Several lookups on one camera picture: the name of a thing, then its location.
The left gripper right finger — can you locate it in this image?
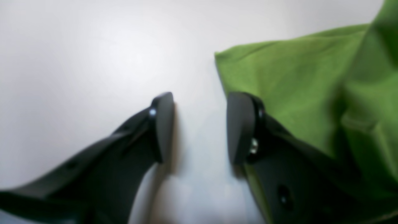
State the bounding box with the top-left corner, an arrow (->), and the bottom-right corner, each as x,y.
226,92 -> 397,224

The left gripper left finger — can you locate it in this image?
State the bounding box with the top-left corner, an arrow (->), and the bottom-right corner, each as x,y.
0,92 -> 175,224

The green T-shirt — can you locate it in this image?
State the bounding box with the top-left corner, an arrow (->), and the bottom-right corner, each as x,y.
215,0 -> 397,224

